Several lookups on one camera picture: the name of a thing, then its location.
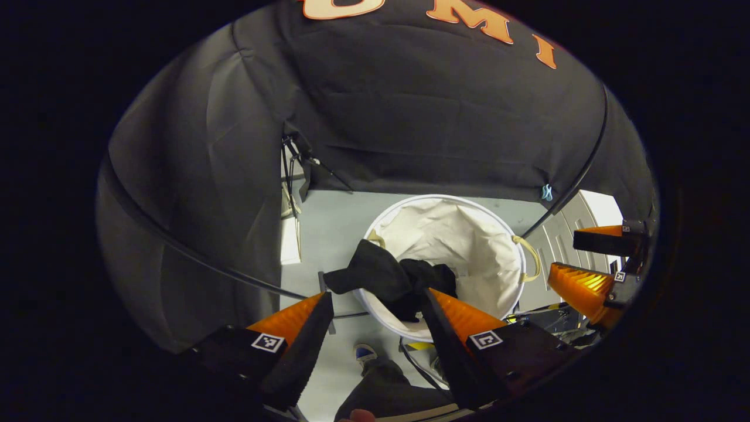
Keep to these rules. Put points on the black backdrop cloth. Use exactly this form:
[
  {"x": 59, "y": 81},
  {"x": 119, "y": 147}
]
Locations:
[{"x": 410, "y": 117}]

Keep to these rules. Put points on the white flat panel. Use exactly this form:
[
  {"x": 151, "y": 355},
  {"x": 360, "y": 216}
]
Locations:
[{"x": 290, "y": 240}]

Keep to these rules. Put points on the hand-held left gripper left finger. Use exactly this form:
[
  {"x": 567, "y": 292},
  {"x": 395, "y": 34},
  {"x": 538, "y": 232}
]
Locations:
[{"x": 304, "y": 357}]

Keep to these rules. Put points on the white fabric laundry hamper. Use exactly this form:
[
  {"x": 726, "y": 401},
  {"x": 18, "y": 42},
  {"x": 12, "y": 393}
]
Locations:
[{"x": 457, "y": 234}]

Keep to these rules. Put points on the blue and white shoe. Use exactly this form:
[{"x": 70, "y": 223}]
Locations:
[{"x": 365, "y": 353}]

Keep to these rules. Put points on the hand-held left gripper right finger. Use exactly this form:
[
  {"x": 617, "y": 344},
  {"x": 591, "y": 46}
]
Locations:
[{"x": 454, "y": 363}]

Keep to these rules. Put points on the blue clip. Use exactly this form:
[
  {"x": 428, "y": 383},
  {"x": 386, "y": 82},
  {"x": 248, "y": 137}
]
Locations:
[{"x": 546, "y": 193}]

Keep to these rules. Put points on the black clothes rack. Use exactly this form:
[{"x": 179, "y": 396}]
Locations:
[{"x": 252, "y": 281}]

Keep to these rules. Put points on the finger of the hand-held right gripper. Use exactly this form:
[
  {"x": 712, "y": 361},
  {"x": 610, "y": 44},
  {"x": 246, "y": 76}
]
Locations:
[
  {"x": 603, "y": 241},
  {"x": 580, "y": 290}
]

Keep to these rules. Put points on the black jacket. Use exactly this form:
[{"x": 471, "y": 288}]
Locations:
[{"x": 375, "y": 269}]

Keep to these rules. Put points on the dark equipment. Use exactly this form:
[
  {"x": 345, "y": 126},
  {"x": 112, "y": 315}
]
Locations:
[{"x": 545, "y": 322}]

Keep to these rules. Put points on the black tripod stand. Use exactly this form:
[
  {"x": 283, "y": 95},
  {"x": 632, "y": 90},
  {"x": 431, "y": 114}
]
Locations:
[{"x": 302, "y": 149}]

